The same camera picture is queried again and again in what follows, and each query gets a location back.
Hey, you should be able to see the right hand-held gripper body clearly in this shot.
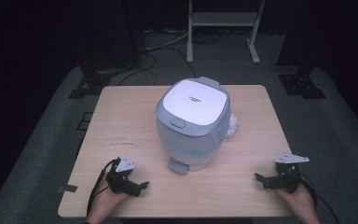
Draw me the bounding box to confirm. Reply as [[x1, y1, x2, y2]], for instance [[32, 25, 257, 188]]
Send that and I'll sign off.
[[273, 152, 310, 194]]

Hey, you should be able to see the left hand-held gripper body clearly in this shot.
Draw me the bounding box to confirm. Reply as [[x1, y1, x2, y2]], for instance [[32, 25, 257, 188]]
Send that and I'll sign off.
[[105, 153, 137, 195]]

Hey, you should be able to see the white paper ball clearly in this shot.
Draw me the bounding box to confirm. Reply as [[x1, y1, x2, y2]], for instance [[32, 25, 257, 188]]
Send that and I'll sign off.
[[225, 113, 240, 138]]

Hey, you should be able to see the white grey pedal trash bin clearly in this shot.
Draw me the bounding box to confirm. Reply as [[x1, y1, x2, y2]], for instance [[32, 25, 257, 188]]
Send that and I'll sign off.
[[155, 76, 232, 175]]

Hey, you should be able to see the person's left hand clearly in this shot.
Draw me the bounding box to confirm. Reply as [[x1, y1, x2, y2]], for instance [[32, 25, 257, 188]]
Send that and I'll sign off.
[[88, 174, 131, 217]]

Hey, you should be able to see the grey tape piece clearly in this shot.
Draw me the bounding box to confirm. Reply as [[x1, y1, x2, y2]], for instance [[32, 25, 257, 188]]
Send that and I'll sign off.
[[57, 184, 79, 194]]

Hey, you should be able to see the dark floor socket plate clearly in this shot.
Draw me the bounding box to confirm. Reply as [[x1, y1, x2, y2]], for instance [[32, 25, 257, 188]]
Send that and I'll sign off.
[[76, 111, 95, 131]]

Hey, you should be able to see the black stand base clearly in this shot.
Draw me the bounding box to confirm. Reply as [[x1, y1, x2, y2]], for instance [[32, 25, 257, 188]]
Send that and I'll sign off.
[[68, 63, 113, 100], [278, 64, 326, 100]]

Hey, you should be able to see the white metal stand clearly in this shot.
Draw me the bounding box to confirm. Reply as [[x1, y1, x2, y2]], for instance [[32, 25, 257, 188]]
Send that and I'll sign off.
[[186, 0, 267, 65]]

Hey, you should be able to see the black floor cable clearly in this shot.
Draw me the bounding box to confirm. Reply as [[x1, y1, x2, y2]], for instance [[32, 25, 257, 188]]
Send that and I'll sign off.
[[117, 46, 198, 87]]

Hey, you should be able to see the white floor cable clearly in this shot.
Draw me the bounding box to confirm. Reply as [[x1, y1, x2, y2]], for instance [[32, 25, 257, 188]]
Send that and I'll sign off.
[[143, 29, 190, 52]]

